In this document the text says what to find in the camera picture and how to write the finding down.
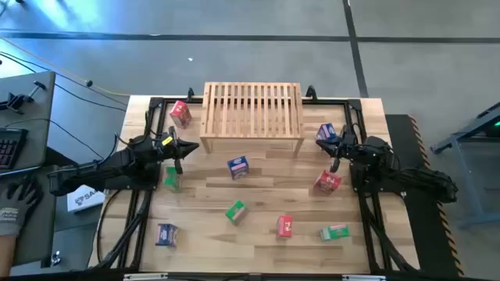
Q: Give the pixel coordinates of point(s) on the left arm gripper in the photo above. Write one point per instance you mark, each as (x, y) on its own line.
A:
(170, 150)

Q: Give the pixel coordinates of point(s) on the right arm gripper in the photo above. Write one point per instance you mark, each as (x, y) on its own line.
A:
(349, 146)

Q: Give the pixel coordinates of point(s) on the blue Frosted Flakes cereal box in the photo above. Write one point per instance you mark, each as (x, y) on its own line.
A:
(238, 167)
(326, 130)
(167, 235)

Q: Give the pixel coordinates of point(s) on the red Froot Loops cereal box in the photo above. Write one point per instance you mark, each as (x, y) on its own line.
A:
(328, 182)
(284, 226)
(180, 114)

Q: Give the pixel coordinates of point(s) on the green Apple Jacks cereal box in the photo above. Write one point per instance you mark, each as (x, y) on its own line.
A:
(236, 212)
(171, 182)
(334, 233)

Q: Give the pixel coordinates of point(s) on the person's forearm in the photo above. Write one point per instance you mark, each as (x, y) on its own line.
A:
(6, 250)

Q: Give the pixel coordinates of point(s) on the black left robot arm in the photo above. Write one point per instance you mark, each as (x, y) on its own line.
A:
(117, 161)

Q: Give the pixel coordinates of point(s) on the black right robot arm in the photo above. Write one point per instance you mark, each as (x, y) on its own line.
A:
(422, 179)

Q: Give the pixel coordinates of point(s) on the wooden slatted shelf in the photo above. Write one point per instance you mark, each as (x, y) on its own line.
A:
(254, 137)

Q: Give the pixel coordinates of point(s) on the black table clamp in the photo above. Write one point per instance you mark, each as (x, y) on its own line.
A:
(190, 94)
(311, 93)

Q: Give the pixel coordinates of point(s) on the white printed box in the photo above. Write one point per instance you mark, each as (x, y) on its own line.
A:
(84, 199)

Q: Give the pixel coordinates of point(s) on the black hazard-striped floor mat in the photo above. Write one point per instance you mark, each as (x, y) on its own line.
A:
(426, 234)

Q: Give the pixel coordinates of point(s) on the blue-grey metal stand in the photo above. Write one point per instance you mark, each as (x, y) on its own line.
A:
(465, 168)

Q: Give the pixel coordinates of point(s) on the small metal knob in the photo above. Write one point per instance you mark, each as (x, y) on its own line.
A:
(56, 258)

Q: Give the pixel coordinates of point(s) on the dark grey desk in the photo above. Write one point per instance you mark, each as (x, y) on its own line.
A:
(39, 238)

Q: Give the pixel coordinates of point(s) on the black keyboard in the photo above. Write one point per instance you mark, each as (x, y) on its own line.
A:
(11, 148)

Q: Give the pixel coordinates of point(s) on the person's hand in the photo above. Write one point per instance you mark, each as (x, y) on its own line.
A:
(19, 203)

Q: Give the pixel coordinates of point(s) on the black desk clamp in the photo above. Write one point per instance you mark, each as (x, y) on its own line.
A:
(17, 100)

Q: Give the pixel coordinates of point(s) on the black aluminium table frame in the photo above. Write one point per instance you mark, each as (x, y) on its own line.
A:
(328, 102)

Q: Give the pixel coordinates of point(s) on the silver metal bracket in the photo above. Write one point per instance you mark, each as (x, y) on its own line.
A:
(363, 278)
(144, 277)

